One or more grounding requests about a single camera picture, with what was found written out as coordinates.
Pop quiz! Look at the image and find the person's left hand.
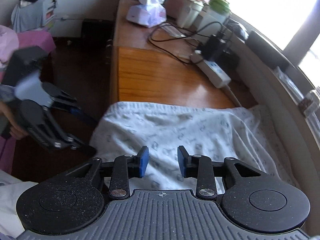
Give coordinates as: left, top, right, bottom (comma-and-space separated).
1, 101, 28, 140

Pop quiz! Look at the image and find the beige window sill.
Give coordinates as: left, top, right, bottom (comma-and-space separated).
231, 10, 319, 235

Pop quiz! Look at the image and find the white cup green lid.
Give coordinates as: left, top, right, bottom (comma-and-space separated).
197, 0, 231, 36

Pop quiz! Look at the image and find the clear plastic bag on sill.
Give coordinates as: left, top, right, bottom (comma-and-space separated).
273, 66, 319, 138

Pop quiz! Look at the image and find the pink cloth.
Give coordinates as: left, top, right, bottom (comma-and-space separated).
1, 25, 56, 70

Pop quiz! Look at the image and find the white patterned garment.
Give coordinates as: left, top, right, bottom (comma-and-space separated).
89, 102, 298, 190

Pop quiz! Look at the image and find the stack of folded clothes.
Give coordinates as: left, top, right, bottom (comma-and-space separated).
11, 0, 57, 33

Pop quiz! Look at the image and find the glass jar on sill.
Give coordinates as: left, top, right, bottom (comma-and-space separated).
298, 89, 319, 117

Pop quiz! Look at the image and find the wooden desk cabinet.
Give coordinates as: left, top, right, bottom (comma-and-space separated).
110, 0, 256, 108

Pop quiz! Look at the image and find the white power strip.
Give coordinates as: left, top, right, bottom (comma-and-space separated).
190, 50, 231, 88

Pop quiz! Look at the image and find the black power adapter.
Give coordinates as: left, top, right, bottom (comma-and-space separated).
201, 35, 226, 62

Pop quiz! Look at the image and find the black cable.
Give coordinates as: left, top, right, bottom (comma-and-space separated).
147, 21, 233, 65

